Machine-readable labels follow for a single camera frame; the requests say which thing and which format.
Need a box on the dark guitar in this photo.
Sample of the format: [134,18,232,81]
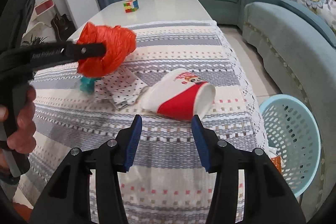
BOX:
[51,13,76,42]

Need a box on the orange plastic bag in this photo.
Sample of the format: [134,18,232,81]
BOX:
[76,21,137,77]

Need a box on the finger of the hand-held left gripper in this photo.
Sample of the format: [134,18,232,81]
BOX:
[63,42,108,60]

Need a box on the red and white paper cup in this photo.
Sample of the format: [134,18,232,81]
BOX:
[142,68,216,121]

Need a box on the teal corner sofa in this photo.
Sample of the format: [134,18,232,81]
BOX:
[161,0,336,140]

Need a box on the white and red shelf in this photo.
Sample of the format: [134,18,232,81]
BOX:
[22,0,57,38]

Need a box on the green potted plant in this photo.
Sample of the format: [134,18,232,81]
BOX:
[21,36,49,47]

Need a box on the orange snack packet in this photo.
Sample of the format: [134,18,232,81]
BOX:
[270,156,282,174]

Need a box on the striped woven tablecloth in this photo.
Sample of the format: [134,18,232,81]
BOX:
[18,20,269,224]

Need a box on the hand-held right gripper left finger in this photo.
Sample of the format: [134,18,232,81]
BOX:
[29,114,143,224]

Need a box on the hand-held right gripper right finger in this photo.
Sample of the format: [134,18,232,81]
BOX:
[191,114,306,224]

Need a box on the blue seat cushion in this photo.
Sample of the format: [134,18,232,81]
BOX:
[280,0,336,47]

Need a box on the colourful puzzle cube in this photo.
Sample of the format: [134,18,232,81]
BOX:
[123,0,139,13]

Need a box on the teal plastic bag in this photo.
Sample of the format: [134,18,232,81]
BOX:
[79,76,95,94]

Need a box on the light blue plastic basket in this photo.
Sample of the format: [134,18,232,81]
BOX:
[259,94,322,198]

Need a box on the person's left hand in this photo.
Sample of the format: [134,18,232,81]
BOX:
[7,84,37,153]

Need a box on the white dotted napkin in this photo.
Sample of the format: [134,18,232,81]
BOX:
[94,67,148,109]

